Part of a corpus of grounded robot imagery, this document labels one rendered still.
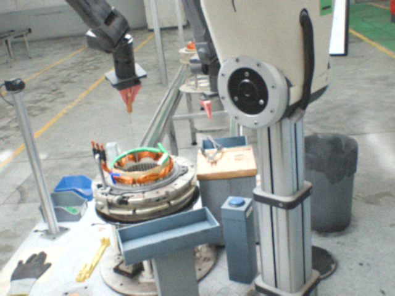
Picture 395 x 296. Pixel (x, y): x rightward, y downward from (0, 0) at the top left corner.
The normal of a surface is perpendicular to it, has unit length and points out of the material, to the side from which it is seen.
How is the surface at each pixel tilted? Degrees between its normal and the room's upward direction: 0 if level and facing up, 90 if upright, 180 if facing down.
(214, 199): 90
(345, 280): 0
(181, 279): 90
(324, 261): 0
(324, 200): 93
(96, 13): 81
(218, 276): 0
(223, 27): 109
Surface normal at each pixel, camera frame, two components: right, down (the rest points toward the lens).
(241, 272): -0.42, 0.39
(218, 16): -0.58, 0.64
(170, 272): 0.29, 0.33
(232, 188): -0.03, 0.38
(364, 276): -0.12, -0.92
